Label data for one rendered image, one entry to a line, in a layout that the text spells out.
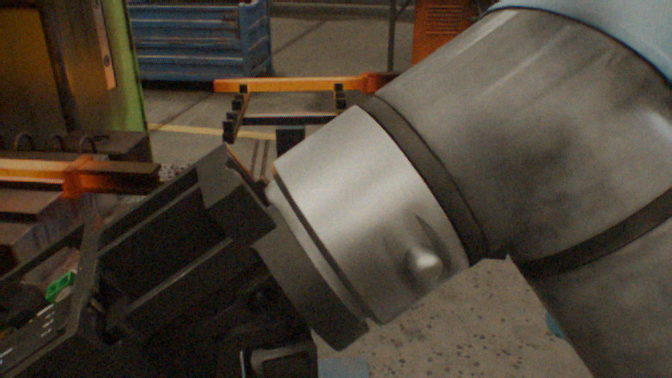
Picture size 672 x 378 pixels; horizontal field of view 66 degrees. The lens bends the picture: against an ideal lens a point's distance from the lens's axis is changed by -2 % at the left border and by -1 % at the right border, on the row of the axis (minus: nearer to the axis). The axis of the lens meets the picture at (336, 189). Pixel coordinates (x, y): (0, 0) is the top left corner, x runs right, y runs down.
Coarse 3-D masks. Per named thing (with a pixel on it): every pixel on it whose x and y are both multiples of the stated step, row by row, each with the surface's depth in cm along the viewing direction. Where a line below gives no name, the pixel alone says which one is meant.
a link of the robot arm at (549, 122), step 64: (512, 0) 19; (576, 0) 17; (640, 0) 17; (448, 64) 18; (512, 64) 17; (576, 64) 17; (640, 64) 17; (384, 128) 22; (448, 128) 17; (512, 128) 16; (576, 128) 16; (640, 128) 17; (448, 192) 16; (512, 192) 17; (576, 192) 17; (640, 192) 16; (512, 256) 20
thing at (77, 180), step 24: (0, 168) 61; (24, 168) 61; (48, 168) 61; (72, 168) 60; (96, 168) 60; (120, 168) 60; (144, 168) 60; (72, 192) 60; (96, 192) 61; (120, 192) 60; (144, 192) 60
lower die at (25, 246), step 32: (64, 160) 67; (96, 160) 67; (0, 192) 59; (32, 192) 59; (64, 192) 60; (0, 224) 55; (32, 224) 55; (64, 224) 60; (0, 256) 52; (64, 256) 60
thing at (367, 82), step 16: (224, 80) 117; (240, 80) 117; (256, 80) 117; (272, 80) 117; (288, 80) 117; (304, 80) 117; (320, 80) 117; (336, 80) 117; (352, 80) 117; (368, 80) 118; (384, 80) 119
